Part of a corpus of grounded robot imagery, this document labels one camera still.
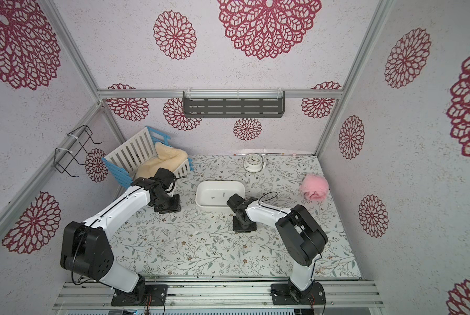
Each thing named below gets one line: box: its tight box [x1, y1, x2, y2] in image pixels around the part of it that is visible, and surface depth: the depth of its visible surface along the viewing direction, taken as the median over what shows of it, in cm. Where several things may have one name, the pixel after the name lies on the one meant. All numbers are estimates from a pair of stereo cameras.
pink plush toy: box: [299, 173, 329, 201], surface depth 99 cm
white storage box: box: [194, 179, 246, 208], surface depth 105 cm
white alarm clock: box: [242, 152, 266, 173], surface depth 115 cm
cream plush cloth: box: [133, 141, 188, 180], surface depth 108 cm
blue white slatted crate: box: [101, 126, 195, 189], surface depth 106 cm
